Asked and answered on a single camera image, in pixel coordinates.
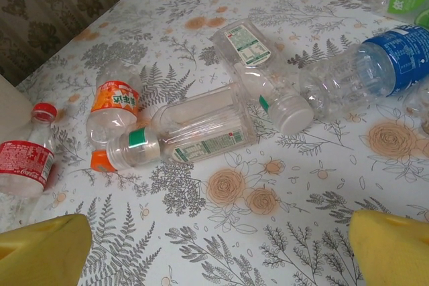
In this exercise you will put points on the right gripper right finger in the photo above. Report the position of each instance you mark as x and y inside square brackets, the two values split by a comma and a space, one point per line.
[392, 252]

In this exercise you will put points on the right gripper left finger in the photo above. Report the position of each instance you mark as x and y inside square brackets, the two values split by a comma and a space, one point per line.
[40, 256]

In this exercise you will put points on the Coca-Cola bottle red cap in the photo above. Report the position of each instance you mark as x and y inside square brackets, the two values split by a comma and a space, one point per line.
[27, 162]

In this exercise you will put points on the orange label orange cap bottle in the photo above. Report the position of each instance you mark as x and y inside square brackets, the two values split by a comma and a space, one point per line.
[115, 100]

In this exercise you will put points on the Pocari Sweat bottle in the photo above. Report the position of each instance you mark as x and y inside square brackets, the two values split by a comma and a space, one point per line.
[395, 61]

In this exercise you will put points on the clear bottle white cap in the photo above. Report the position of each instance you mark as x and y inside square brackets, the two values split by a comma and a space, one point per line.
[248, 45]

